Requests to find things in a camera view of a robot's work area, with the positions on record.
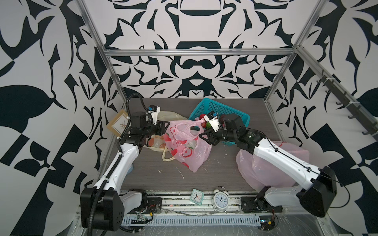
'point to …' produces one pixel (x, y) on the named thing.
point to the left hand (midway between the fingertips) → (164, 120)
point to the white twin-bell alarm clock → (220, 199)
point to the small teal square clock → (197, 196)
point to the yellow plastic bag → (171, 116)
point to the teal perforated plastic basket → (207, 105)
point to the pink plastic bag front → (262, 175)
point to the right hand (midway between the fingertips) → (201, 131)
